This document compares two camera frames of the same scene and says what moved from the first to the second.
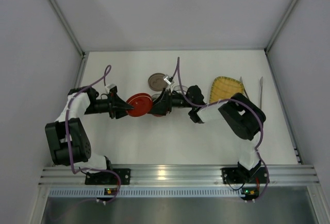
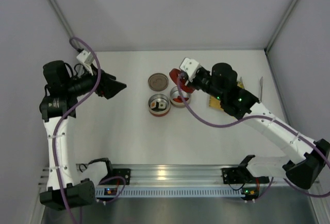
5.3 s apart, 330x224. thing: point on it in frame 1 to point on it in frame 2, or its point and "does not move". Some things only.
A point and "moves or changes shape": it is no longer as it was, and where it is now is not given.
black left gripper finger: (120, 103) to (109, 86)
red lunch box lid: (142, 103) moves or changes shape
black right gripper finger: (161, 108) to (193, 84)
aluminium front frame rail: (278, 174) does not move
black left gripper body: (112, 106) to (102, 86)
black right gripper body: (168, 102) to (195, 79)
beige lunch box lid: (156, 82) does not move
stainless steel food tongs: (261, 83) does not move
